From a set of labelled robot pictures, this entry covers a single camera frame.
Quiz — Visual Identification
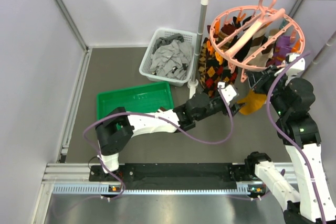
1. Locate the black argyle sock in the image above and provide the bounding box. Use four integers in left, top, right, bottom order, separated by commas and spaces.
198, 37, 238, 98

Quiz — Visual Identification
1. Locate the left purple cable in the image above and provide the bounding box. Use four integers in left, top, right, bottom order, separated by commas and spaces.
51, 84, 235, 219

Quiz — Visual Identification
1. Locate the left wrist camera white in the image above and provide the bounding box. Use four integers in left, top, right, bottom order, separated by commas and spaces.
217, 82, 239, 105

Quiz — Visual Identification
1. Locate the grey slotted cable duct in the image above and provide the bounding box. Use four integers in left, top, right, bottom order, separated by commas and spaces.
52, 184, 266, 196

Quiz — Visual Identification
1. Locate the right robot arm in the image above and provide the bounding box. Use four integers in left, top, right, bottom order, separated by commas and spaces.
245, 67, 335, 223

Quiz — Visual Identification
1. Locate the purple cable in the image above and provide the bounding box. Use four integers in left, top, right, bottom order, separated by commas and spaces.
51, 84, 235, 219
225, 50, 328, 224

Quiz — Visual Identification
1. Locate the grey clothes pile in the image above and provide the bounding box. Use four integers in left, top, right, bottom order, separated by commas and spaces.
149, 33, 193, 80

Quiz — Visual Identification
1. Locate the green plastic tray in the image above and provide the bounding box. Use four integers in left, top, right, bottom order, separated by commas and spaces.
96, 81, 174, 120

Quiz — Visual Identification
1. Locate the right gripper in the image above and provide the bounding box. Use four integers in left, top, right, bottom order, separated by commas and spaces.
246, 64, 288, 115

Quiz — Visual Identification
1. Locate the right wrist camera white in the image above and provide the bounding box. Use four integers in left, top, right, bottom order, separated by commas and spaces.
274, 52, 306, 78

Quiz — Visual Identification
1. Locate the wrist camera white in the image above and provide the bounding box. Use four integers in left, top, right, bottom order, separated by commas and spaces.
217, 82, 239, 105
274, 52, 306, 78

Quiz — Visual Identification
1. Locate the pink round clip hanger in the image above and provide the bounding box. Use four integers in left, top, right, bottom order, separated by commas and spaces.
209, 0, 306, 82

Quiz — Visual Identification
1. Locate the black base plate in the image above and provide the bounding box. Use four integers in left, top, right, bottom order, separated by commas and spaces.
89, 163, 263, 190

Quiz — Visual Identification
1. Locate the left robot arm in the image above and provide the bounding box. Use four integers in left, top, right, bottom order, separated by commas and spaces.
94, 90, 245, 180

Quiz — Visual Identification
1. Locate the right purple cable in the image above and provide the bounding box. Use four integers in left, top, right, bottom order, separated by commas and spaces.
225, 50, 328, 224

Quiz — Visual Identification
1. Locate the black white striped sock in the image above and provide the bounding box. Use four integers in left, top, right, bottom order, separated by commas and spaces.
233, 16, 265, 62

